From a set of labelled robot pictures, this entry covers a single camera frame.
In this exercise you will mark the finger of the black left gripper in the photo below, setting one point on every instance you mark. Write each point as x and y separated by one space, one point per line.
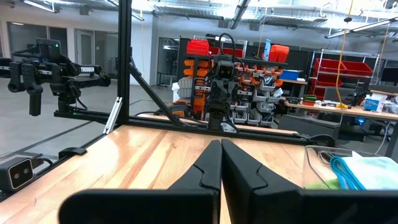
219 93
227 93

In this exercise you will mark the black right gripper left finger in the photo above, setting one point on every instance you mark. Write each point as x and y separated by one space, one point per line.
205 174

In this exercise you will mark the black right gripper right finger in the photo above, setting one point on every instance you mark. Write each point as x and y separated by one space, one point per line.
248 174

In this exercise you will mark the green microfiber towel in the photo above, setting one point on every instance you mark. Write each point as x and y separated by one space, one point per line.
323 185

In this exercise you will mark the blue microfiber towel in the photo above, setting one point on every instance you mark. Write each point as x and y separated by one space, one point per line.
367 172

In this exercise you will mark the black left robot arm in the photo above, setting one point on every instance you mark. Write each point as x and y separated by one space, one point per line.
222 115

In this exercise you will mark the parts drawer cabinet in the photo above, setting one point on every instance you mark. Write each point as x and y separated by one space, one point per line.
261 93

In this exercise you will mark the red storage bin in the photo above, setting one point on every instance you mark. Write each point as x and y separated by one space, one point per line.
198 47

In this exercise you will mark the blue bottle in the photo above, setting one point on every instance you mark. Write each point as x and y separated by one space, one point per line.
267 49

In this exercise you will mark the orange storage bin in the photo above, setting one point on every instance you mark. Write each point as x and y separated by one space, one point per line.
278 53

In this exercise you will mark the blue storage bin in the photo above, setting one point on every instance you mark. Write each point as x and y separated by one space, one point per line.
289 75

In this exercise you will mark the clear plastic bin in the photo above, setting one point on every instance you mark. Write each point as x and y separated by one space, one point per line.
314 165

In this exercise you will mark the red plastic crate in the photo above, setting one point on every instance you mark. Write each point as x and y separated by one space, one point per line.
328 66
357 68

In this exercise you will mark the wooden workbench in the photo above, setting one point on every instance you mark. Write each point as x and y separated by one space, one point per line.
357 112

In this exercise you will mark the blue white tissue box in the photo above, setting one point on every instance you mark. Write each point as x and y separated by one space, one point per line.
374 102

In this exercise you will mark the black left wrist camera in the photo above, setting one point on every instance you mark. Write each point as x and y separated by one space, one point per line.
224 70

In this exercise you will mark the silver angle bracket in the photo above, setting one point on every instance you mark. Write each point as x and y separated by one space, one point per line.
112 115

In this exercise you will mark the small depth camera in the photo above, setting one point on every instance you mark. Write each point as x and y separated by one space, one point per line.
17 172

